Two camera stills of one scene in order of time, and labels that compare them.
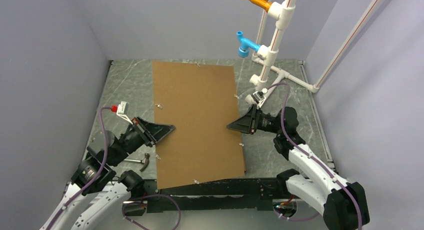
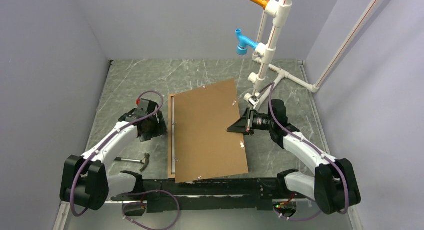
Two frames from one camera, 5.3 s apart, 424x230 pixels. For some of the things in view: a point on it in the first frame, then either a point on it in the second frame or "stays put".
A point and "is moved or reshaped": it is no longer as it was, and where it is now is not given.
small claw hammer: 145,161 stays put
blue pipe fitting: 245,44 stays put
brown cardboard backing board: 199,99 is moved or reshaped
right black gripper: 248,123 stays put
